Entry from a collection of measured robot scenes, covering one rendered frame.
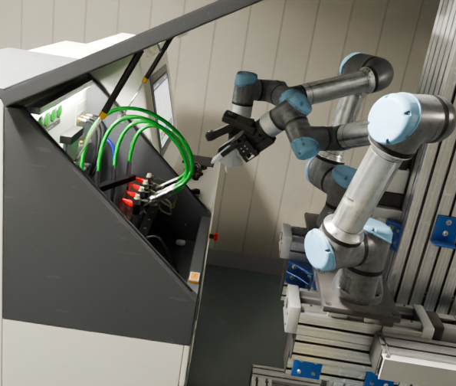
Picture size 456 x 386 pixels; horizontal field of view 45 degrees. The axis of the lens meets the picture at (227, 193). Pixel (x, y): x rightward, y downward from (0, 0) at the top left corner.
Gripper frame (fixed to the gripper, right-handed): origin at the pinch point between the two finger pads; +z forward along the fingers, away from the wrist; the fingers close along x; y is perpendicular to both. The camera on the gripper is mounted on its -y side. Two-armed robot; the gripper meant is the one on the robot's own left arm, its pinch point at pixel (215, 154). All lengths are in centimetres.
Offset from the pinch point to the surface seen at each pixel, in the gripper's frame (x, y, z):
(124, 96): 31, -33, 32
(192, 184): 49, 16, 48
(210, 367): 33, 97, 104
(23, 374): -56, 11, 74
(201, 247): -3.5, 24.2, 27.7
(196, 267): -18.2, 24.0, 23.3
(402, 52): 194, 54, -34
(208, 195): 41, 22, 40
